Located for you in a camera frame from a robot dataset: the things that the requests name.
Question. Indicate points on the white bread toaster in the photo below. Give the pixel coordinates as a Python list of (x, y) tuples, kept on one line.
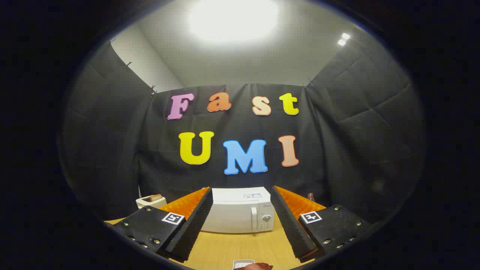
[(144, 203)]

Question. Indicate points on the large ceiling light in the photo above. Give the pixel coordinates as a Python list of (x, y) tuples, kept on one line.
[(232, 18)]

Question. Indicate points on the white toaster oven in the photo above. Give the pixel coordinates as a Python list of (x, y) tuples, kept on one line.
[(236, 210)]

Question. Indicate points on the small white tray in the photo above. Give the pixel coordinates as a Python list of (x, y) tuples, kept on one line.
[(240, 262)]

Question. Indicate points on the toast slice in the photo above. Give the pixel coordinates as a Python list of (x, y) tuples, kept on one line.
[(156, 197)]

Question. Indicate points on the brown meat piece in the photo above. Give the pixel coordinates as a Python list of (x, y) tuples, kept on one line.
[(258, 266)]

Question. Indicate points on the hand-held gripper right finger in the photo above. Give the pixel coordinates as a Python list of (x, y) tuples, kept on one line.
[(290, 228)]

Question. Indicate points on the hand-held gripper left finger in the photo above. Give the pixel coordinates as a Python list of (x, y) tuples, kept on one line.
[(195, 225)]

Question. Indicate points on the small ceiling spotlight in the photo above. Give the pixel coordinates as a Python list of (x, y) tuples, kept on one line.
[(344, 39)]

